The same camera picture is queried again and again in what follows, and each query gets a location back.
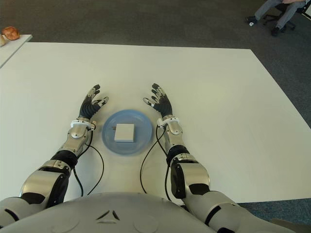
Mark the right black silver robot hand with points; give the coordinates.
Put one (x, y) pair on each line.
(165, 106)

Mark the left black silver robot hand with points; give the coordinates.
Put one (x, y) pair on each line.
(88, 110)

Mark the white charger block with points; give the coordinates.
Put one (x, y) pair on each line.
(125, 133)

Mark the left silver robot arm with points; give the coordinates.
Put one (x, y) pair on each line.
(76, 134)

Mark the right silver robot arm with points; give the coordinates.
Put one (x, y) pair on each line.
(192, 174)

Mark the blue round plate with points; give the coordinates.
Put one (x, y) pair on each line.
(143, 126)

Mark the small white table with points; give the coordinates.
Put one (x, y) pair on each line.
(14, 48)

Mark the grey robot torso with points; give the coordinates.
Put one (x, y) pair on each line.
(109, 213)

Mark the red-brown round fruit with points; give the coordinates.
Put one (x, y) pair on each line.
(11, 33)

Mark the beige round fruit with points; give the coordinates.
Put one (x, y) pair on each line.
(2, 40)

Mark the black office chair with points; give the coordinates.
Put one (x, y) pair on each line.
(270, 17)

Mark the seated person in jeans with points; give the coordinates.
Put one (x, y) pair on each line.
(264, 8)

